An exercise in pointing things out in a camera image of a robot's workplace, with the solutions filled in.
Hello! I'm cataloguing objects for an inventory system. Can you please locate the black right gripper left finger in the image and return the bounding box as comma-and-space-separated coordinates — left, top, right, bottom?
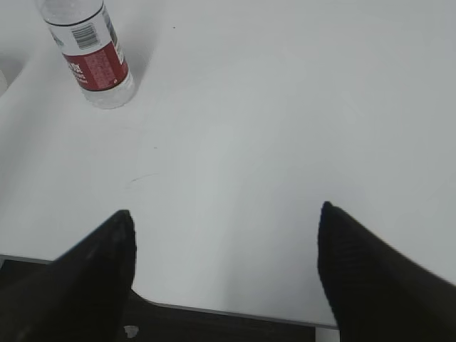
1, 209, 137, 341

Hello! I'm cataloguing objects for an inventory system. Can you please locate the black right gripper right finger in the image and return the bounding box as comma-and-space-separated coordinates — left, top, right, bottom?
317, 202, 455, 341

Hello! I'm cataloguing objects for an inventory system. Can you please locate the Nongfu Spring water bottle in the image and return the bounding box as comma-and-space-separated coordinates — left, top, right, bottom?
36, 0, 135, 109

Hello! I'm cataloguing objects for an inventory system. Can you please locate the small white floor object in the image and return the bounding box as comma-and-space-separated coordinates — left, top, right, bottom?
123, 325, 139, 339

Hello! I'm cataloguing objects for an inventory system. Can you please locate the white table leg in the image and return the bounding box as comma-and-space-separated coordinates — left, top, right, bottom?
315, 328, 340, 342

